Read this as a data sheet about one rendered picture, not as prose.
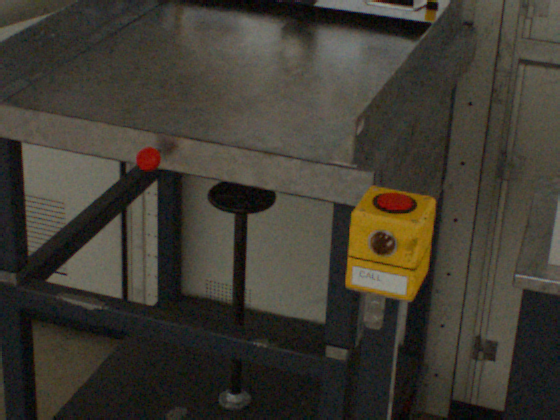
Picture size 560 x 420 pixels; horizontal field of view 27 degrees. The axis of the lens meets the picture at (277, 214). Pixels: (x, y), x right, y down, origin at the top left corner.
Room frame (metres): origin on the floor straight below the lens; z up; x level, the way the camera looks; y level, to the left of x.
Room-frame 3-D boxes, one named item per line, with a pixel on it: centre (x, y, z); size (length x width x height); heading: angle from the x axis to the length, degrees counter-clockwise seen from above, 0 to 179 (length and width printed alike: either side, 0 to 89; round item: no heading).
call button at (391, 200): (1.19, -0.13, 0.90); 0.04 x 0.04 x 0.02
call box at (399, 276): (1.19, -0.13, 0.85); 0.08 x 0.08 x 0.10; 72
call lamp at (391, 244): (1.15, -0.12, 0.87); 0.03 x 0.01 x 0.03; 72
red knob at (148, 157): (1.47, 0.18, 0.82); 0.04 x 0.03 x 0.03; 162
